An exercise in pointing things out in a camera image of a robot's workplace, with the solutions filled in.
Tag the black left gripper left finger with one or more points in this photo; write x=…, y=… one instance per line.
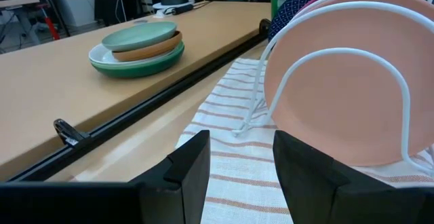
x=184, y=169

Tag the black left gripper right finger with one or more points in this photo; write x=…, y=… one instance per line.
x=312, y=183

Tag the peach pink plate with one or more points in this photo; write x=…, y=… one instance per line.
x=339, y=98

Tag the blue patterned plate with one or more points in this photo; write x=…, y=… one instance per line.
x=288, y=10

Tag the white striped dish towel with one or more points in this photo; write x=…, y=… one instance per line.
x=237, y=169

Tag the orange brown plate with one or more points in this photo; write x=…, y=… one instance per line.
x=152, y=51

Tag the white plate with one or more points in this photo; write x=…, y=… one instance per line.
x=100, y=57

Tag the pale green plate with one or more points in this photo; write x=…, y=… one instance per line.
x=139, y=35

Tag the black power adapter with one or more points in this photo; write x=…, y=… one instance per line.
x=182, y=9

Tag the light wooden desk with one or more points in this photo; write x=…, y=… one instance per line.
x=44, y=91

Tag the black metal table frame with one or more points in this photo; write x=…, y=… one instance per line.
x=152, y=98

